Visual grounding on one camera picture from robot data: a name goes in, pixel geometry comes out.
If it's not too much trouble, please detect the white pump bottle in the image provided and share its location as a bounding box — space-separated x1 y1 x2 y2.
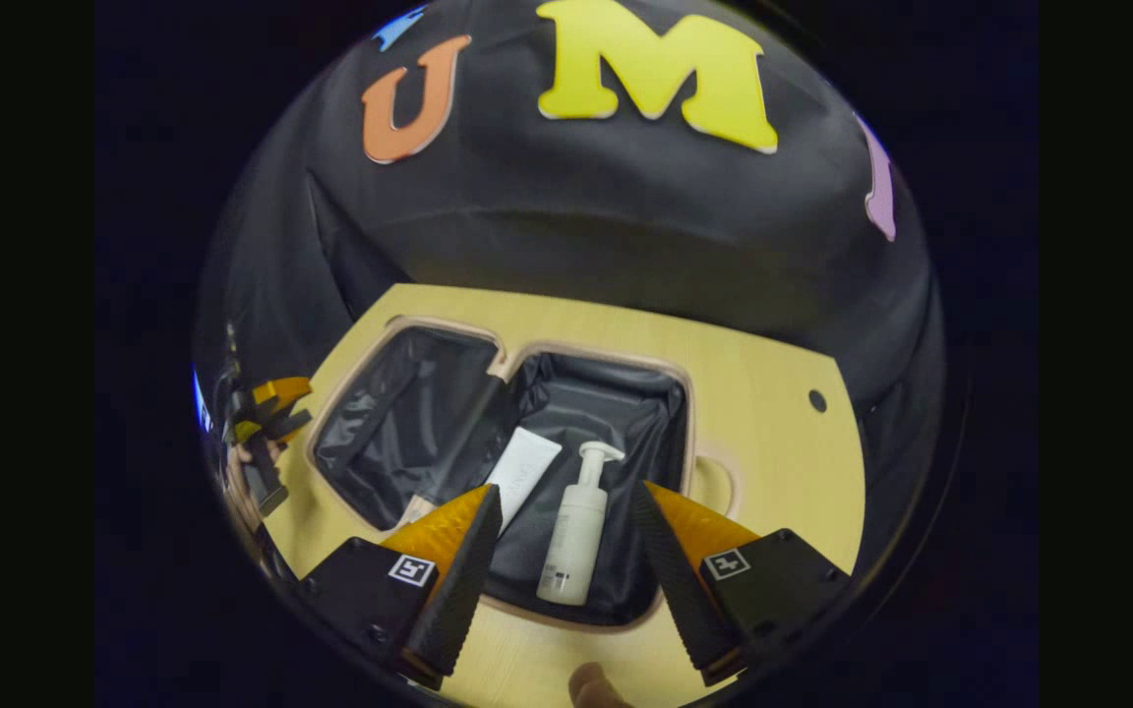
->
537 441 626 606

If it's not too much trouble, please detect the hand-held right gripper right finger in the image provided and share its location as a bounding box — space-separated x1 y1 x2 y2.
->
630 480 853 686

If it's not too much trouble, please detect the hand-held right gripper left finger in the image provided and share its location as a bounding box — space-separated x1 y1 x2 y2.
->
296 484 504 689

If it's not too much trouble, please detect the black backdrop cloth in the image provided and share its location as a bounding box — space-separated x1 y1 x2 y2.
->
195 0 946 581

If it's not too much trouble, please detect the pink suitcase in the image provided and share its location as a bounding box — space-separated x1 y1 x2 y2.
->
306 317 740 632

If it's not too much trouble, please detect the white tube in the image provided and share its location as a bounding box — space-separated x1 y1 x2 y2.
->
483 426 564 537

